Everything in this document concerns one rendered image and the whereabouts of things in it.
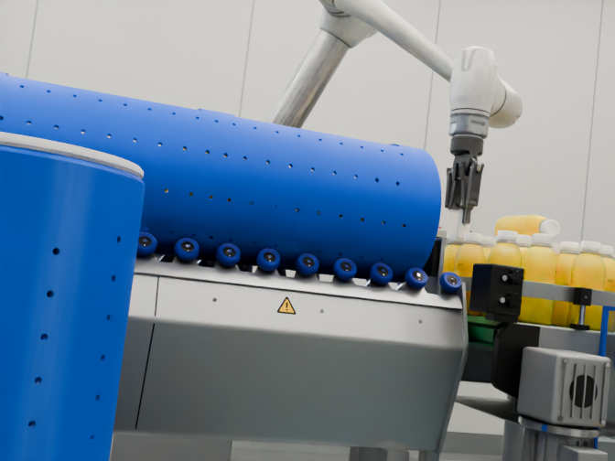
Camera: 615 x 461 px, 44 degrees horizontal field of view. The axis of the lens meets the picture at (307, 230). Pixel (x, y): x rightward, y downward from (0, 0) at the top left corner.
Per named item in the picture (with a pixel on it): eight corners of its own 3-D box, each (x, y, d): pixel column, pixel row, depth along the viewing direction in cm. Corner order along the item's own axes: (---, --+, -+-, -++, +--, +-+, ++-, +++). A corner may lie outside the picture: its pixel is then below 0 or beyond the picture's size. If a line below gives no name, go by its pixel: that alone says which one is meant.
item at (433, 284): (408, 295, 163) (414, 238, 163) (417, 296, 163) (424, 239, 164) (429, 297, 153) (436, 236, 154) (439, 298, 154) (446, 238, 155)
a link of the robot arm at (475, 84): (483, 106, 167) (504, 121, 178) (490, 38, 168) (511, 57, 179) (438, 108, 173) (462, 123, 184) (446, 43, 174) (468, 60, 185)
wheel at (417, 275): (402, 270, 148) (405, 263, 147) (422, 273, 149) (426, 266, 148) (405, 288, 145) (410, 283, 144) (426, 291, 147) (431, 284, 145)
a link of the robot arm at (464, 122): (462, 106, 169) (459, 133, 168) (498, 113, 171) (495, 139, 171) (443, 113, 177) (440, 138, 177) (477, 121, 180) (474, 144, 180)
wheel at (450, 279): (436, 274, 150) (440, 268, 149) (456, 277, 152) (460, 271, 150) (440, 293, 147) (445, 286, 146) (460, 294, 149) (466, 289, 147)
